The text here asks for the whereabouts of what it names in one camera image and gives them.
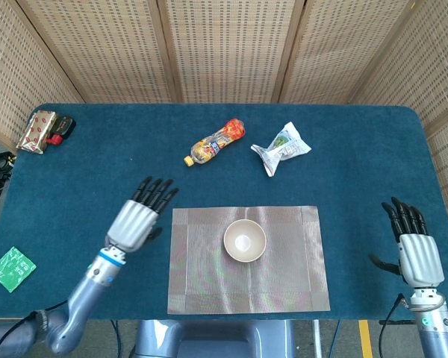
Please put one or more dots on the blue-grey robot torso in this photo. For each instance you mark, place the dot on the blue-grey robot torso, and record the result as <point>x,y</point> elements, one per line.
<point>216,339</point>

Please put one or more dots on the brown woven placemat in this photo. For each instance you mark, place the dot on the brown woven placemat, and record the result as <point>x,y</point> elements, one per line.
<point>291,268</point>

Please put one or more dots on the gold foil packet red prints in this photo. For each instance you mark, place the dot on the gold foil packet red prints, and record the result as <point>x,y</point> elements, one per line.
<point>35,132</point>

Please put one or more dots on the plastic bottle orange label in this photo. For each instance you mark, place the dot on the plastic bottle orange label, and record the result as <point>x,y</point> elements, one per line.
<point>214,143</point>

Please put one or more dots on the blue carpet table cover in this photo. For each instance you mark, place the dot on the blue carpet table cover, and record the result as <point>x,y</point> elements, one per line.
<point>339,130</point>

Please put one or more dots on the green plastic packet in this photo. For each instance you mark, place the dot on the green plastic packet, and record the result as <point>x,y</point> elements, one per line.
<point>11,268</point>

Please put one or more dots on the crumpled white snack bag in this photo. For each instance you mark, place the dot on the crumpled white snack bag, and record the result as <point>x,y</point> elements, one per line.
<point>283,147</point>

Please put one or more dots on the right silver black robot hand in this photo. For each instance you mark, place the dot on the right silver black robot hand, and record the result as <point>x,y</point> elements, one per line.
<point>420,259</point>

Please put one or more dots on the beige bowl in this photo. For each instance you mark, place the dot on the beige bowl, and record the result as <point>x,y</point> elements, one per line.
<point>245,240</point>

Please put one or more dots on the black box with red part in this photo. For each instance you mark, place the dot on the black box with red part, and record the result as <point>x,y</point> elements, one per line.
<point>64,125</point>

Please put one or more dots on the wicker folding screen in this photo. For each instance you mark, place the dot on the wicker folding screen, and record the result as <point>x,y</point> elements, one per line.
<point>227,48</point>

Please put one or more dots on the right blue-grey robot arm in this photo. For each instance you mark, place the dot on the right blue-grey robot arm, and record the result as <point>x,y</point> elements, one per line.
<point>435,335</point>

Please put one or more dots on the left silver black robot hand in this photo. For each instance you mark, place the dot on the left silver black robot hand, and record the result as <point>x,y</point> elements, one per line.
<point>132,223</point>

